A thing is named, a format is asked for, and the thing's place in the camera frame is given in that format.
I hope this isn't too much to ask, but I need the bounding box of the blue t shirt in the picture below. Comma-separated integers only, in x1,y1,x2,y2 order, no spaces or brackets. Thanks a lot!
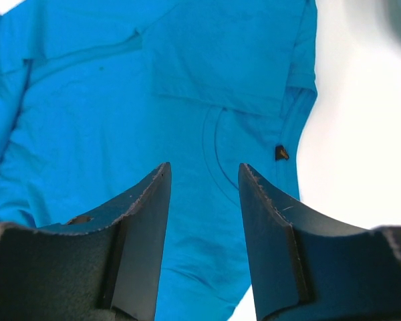
0,1,317,320

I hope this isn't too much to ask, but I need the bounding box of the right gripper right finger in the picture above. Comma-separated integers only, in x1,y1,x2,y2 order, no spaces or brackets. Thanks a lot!
239,164,401,320

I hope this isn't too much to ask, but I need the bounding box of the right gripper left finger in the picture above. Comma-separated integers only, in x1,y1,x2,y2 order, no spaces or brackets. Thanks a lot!
0,163,172,320

